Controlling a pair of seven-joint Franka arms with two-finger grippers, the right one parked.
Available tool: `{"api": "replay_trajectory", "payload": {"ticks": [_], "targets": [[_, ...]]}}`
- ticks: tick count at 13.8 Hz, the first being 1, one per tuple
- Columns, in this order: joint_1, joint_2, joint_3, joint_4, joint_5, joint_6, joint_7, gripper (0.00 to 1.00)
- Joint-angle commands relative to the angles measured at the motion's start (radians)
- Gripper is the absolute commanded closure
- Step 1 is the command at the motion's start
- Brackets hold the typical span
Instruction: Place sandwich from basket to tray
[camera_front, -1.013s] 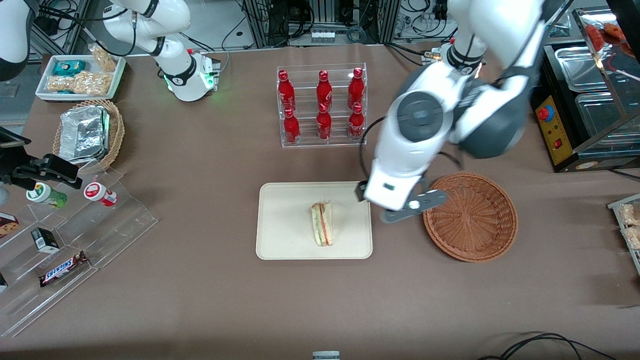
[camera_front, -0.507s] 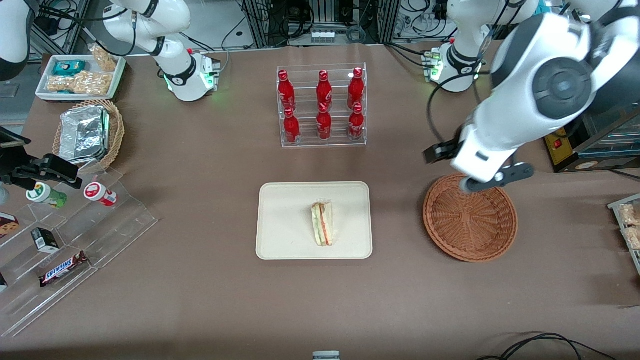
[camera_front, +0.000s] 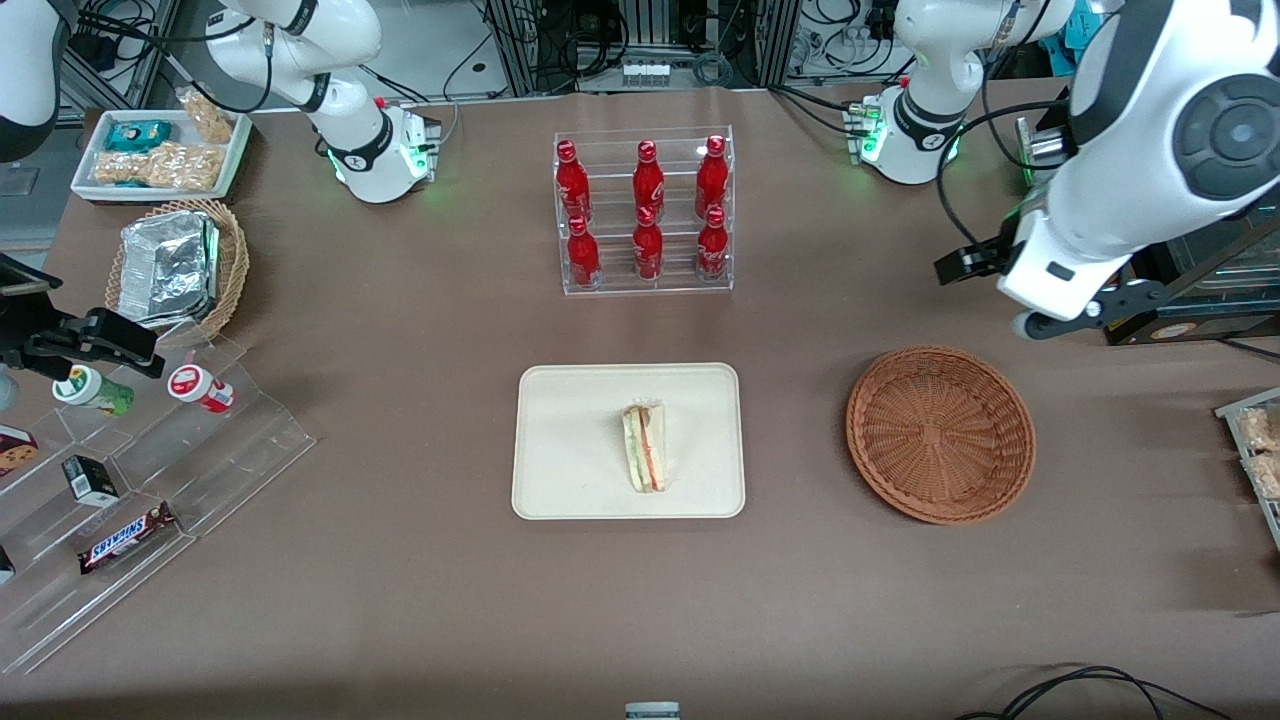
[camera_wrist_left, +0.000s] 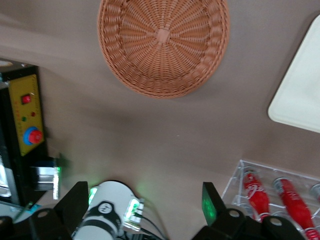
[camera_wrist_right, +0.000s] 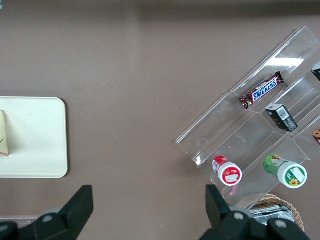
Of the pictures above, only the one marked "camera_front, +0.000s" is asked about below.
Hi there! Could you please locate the silver foil packet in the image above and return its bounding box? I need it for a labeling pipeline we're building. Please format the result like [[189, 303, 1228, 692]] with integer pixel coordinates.
[[118, 210, 221, 329]]

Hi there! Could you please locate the red lidded snack tube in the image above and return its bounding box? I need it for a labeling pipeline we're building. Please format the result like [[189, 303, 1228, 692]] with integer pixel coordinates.
[[167, 364, 236, 414]]

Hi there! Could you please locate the chocolate cookie box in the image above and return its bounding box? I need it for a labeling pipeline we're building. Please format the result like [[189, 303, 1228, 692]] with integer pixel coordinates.
[[0, 425, 41, 479]]

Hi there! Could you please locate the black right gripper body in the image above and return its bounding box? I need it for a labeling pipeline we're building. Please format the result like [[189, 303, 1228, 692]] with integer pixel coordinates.
[[0, 298, 46, 379]]

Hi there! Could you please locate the white rectangular snack bin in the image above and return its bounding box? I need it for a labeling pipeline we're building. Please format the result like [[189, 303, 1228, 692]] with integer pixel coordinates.
[[70, 108, 253, 204]]

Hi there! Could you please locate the small black carton box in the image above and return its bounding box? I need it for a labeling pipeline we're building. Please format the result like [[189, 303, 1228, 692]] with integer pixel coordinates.
[[62, 455, 121, 508]]

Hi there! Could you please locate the small light wicker basket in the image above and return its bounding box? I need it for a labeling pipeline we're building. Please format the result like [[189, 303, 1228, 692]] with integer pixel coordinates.
[[105, 198, 251, 346]]

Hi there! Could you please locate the red cola bottle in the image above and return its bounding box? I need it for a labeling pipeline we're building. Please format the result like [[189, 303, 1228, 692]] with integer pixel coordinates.
[[567, 215, 601, 289], [633, 205, 664, 281], [697, 205, 729, 281], [555, 140, 593, 226], [695, 135, 729, 221], [632, 140, 666, 223]]

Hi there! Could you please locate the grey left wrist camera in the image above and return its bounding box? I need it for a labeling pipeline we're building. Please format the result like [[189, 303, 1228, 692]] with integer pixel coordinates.
[[1012, 306, 1101, 343]]

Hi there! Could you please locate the teal snack packet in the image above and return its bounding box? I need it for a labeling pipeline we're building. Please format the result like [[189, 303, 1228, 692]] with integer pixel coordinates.
[[105, 120, 173, 153]]

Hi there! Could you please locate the clear acrylic stepped stand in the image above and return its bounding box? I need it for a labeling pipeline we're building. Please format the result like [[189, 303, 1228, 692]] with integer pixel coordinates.
[[0, 335, 316, 676]]

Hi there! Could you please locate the Snickers chocolate bar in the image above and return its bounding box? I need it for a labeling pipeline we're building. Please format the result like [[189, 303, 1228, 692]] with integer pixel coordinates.
[[78, 502, 179, 576]]

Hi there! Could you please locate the triangle sandwich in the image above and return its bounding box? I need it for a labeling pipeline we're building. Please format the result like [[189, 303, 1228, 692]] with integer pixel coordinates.
[[620, 398, 669, 494]]

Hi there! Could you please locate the round brown wicker basket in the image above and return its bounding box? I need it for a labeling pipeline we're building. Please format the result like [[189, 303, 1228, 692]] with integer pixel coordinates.
[[846, 345, 1037, 526]]

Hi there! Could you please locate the black floor cable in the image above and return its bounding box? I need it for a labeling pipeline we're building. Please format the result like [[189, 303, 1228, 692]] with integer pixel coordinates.
[[955, 665, 1236, 720]]

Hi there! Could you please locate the green lidded snack tube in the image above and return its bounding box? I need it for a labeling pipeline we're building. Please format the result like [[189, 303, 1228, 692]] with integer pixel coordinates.
[[52, 365, 136, 418]]

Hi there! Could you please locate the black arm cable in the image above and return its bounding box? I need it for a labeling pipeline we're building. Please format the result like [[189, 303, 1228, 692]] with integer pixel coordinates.
[[935, 98, 1076, 263]]

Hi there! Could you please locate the clear acrylic bottle rack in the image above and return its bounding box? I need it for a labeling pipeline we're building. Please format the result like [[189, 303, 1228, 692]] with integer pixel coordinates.
[[553, 125, 736, 296]]

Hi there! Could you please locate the cream rectangular tray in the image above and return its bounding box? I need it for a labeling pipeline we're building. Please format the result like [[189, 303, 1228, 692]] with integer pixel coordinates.
[[511, 362, 747, 521]]

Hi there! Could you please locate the clear bag of nut snacks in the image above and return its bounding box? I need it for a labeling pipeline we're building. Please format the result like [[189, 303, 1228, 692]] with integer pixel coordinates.
[[178, 88, 236, 144], [95, 142, 223, 191]]

